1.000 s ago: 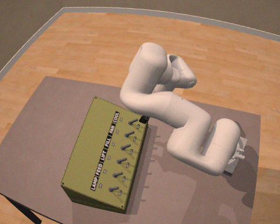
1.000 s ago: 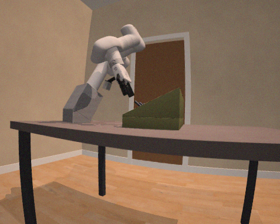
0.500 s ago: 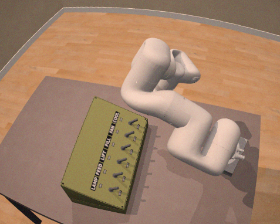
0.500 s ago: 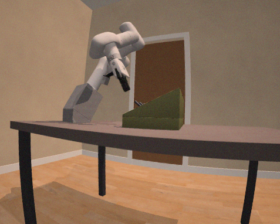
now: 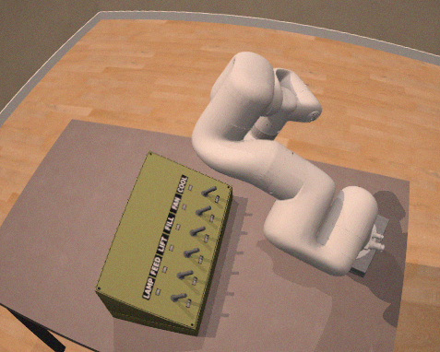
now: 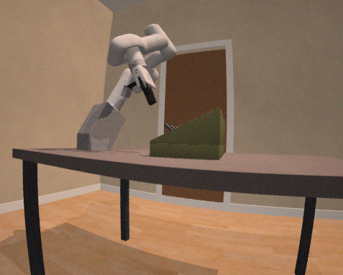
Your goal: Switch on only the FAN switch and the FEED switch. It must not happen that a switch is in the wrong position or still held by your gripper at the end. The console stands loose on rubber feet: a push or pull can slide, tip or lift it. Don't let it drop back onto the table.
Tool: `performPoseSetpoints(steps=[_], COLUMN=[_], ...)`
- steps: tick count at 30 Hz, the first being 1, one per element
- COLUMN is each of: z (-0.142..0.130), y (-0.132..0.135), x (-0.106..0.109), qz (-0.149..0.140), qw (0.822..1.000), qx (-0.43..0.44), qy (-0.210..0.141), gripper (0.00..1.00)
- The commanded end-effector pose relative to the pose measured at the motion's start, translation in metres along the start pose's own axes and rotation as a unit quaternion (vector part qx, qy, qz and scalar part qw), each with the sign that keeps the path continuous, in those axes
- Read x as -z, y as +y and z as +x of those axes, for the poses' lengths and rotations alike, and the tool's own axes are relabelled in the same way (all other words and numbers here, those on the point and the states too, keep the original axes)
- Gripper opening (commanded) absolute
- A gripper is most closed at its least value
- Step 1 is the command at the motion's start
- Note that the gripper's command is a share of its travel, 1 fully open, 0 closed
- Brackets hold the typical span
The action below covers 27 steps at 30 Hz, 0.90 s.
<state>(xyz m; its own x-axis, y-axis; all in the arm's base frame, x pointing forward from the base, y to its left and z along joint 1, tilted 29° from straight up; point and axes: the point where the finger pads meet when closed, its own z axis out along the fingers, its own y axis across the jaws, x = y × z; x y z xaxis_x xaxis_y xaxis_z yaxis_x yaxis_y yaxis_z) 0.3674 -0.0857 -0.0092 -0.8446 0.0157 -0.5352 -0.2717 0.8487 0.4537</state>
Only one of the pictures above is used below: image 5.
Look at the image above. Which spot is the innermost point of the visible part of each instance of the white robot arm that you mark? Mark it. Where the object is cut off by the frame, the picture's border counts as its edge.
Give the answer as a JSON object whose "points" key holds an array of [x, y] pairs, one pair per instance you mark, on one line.
{"points": [[304, 192]]}

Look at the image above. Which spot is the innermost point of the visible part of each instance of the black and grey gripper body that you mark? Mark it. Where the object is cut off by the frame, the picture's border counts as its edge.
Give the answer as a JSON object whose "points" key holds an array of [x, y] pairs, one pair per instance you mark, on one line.
{"points": [[250, 136]]}

